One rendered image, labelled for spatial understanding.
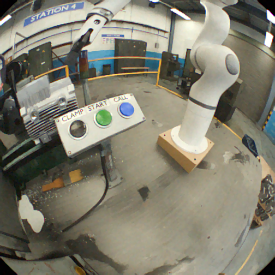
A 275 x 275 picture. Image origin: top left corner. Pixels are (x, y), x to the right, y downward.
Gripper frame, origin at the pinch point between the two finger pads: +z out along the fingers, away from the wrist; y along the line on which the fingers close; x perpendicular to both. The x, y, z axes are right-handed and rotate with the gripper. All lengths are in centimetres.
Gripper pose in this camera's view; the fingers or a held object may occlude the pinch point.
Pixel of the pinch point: (71, 58)
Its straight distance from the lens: 36.9
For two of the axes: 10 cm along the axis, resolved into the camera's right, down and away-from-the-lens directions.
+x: -6.3, -0.1, -7.8
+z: -4.4, 8.3, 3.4
